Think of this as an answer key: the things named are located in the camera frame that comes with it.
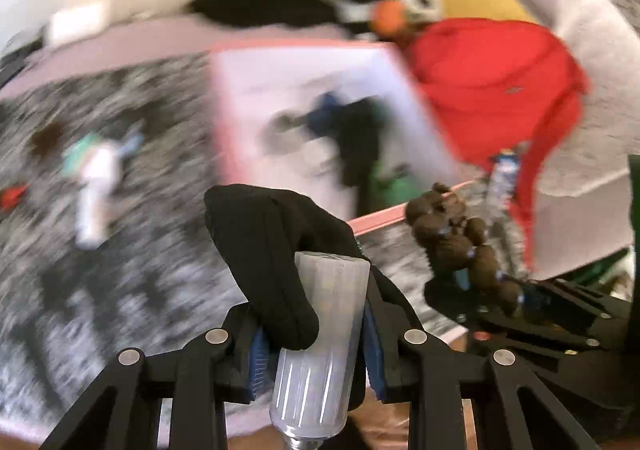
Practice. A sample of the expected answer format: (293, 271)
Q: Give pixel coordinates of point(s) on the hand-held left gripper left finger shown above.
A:
(257, 355)

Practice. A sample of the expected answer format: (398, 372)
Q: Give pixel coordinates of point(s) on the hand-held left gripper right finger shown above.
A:
(375, 360)

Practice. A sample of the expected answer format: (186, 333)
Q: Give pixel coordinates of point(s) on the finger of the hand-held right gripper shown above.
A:
(560, 297)
(500, 322)

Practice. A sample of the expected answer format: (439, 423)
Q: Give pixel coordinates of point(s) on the clear ribbed plastic bottle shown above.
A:
(320, 330)

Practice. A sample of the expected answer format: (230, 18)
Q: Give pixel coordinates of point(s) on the black knit glove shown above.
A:
(270, 250)

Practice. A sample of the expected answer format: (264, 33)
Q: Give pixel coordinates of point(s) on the grey cup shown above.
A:
(280, 122)

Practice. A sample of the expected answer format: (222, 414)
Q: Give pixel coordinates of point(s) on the blue toy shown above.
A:
(325, 110)

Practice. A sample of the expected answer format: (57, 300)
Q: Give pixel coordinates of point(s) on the pink cardboard box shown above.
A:
(300, 80)

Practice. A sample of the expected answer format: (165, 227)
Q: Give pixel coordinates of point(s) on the dark green bag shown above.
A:
(600, 267)

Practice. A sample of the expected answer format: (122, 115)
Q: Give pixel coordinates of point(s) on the blue snack packet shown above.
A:
(502, 175)

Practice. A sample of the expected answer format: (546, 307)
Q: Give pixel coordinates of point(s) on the grey patterned blanket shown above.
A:
(125, 255)

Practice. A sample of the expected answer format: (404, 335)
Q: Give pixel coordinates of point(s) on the white fluffy pillow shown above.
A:
(595, 80)

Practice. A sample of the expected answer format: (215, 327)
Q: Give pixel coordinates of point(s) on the red backpack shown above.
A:
(490, 80)

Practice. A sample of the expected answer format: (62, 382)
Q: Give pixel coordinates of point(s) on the white tube with green cap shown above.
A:
(92, 190)

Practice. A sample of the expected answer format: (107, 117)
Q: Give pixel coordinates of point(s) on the small red toy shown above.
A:
(12, 195)

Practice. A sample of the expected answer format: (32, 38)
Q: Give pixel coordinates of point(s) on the pink quilted mat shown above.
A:
(125, 45)

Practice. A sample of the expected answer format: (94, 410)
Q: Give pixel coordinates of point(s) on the panda plush toy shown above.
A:
(400, 0)

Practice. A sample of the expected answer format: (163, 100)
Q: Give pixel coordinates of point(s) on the black power strip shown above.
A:
(15, 65)

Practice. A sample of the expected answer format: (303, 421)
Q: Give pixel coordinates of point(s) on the white toilet paper roll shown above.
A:
(77, 22)

